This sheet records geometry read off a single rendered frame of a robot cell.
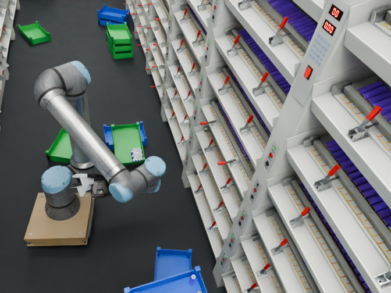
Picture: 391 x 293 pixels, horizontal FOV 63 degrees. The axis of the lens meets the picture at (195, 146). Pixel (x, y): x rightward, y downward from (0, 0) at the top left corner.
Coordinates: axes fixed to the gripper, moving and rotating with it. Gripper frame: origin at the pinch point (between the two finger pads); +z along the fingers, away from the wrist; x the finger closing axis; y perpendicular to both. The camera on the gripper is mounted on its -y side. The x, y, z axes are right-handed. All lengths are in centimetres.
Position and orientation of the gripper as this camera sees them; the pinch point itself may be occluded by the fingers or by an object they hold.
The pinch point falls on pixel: (70, 180)
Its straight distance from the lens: 140.8
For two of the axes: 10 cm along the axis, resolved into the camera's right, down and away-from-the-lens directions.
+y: 1.5, 9.2, -3.5
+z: -9.0, -0.1, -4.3
